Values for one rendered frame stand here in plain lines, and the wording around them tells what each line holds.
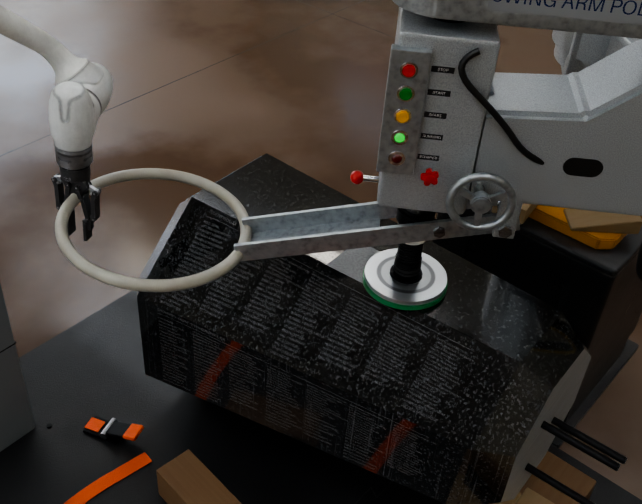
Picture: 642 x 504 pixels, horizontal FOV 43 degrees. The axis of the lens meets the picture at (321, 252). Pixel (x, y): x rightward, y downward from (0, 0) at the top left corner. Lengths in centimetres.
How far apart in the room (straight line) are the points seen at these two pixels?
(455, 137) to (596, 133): 29
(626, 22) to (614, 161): 31
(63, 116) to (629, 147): 127
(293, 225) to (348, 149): 211
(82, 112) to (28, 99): 265
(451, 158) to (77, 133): 89
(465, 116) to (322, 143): 253
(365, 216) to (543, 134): 52
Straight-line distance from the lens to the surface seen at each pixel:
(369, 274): 208
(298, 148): 415
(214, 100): 456
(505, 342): 201
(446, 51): 166
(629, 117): 178
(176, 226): 238
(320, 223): 208
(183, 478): 251
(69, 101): 202
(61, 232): 207
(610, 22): 167
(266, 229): 211
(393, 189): 181
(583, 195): 187
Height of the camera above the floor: 216
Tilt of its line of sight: 39 degrees down
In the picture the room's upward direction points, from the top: 4 degrees clockwise
